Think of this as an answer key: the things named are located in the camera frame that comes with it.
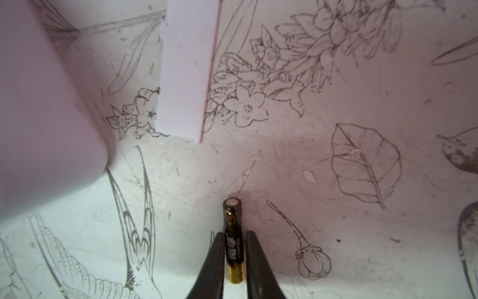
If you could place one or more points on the white battery cover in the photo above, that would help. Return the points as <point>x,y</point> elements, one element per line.
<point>189,32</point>

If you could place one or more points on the black gold AAA battery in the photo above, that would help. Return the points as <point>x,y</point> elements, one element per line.
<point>234,240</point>

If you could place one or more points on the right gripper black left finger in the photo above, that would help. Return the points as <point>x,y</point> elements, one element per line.
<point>210,281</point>

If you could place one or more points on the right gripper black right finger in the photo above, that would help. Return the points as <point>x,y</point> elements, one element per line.
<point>260,280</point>

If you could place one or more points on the white digital alarm clock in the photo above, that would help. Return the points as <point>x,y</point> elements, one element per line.
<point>50,145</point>

